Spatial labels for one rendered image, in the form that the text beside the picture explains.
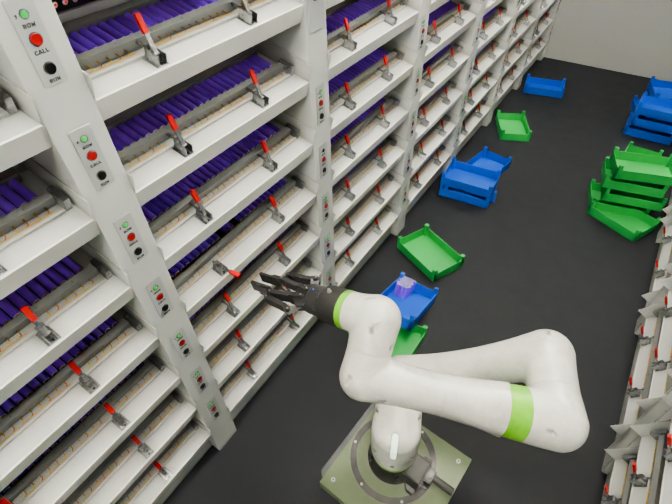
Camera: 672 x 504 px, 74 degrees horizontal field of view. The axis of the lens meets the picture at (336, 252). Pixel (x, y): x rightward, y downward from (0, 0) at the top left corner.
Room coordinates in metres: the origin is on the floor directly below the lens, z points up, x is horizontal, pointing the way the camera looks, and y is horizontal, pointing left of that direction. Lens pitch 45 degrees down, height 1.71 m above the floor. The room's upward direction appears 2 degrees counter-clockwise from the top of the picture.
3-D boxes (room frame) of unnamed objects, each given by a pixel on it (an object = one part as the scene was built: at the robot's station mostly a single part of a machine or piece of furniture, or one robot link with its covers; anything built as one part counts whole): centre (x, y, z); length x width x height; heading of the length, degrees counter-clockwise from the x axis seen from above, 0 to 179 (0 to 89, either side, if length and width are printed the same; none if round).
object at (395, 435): (0.50, -0.15, 0.48); 0.16 x 0.13 x 0.19; 167
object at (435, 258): (1.64, -0.49, 0.04); 0.30 x 0.20 x 0.08; 30
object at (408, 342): (1.14, -0.21, 0.04); 0.30 x 0.20 x 0.08; 55
